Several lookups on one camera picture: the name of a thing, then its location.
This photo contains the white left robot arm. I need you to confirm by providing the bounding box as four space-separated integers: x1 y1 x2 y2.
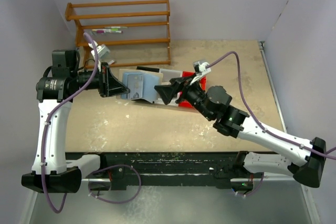
21 50 130 193

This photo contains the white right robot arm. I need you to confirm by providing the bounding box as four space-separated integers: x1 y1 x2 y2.
154 77 326 188

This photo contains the white plastic bin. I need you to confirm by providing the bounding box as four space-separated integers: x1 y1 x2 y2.
159 69 183 106

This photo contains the red plastic bin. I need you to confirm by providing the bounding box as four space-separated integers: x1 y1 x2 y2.
178 71 208 109

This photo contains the black plastic bin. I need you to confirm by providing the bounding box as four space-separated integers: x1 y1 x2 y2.
136 66 160 73

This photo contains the pink marker pen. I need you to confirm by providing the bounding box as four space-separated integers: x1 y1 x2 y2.
91 29 123 34

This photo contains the green marker pen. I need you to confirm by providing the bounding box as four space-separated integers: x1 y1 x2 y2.
104 26 128 30

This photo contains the wooden shelf rack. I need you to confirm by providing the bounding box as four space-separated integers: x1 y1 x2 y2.
65 0 172 67

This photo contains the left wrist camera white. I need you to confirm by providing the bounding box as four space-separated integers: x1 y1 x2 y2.
94 41 110 59

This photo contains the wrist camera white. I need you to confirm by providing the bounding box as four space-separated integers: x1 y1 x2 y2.
94 41 110 59
193 60 211 81

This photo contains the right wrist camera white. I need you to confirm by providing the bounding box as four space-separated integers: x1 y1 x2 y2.
193 60 211 81

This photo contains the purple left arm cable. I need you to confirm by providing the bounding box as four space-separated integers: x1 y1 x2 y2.
41 32 99 214

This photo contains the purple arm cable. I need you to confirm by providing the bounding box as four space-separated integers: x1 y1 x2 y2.
41 32 99 214
204 51 336 161

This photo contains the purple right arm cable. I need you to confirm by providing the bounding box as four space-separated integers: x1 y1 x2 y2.
204 51 336 161

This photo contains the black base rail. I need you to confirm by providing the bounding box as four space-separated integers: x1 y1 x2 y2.
86 152 254 193

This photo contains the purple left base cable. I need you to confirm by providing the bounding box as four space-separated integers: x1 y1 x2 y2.
88 165 142 204

